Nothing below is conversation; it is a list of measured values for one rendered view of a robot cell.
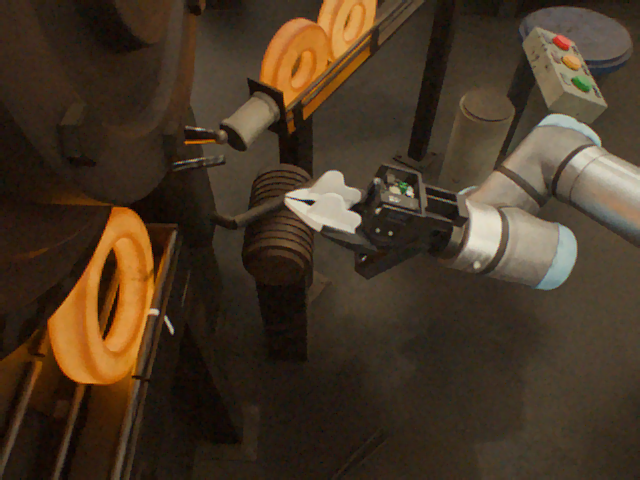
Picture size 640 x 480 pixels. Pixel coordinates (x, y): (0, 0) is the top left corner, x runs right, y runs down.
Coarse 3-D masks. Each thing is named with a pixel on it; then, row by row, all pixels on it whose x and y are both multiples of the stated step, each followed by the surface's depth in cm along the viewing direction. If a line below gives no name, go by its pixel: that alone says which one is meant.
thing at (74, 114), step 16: (192, 0) 35; (80, 112) 19; (96, 112) 20; (64, 128) 19; (80, 128) 19; (96, 128) 20; (176, 128) 31; (64, 144) 19; (80, 144) 19; (96, 144) 20; (176, 144) 31; (80, 160) 20; (96, 160) 20
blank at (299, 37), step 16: (288, 32) 79; (304, 32) 80; (320, 32) 84; (272, 48) 79; (288, 48) 79; (304, 48) 83; (320, 48) 87; (272, 64) 79; (288, 64) 81; (304, 64) 89; (320, 64) 89; (272, 80) 81; (288, 80) 83; (304, 80) 89; (288, 96) 86
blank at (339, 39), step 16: (336, 0) 85; (352, 0) 87; (368, 0) 92; (320, 16) 87; (336, 16) 86; (352, 16) 95; (368, 16) 95; (336, 32) 88; (352, 32) 95; (336, 48) 91
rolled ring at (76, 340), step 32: (128, 224) 53; (96, 256) 46; (128, 256) 58; (96, 288) 46; (128, 288) 59; (64, 320) 44; (96, 320) 47; (128, 320) 58; (64, 352) 45; (96, 352) 47; (128, 352) 55
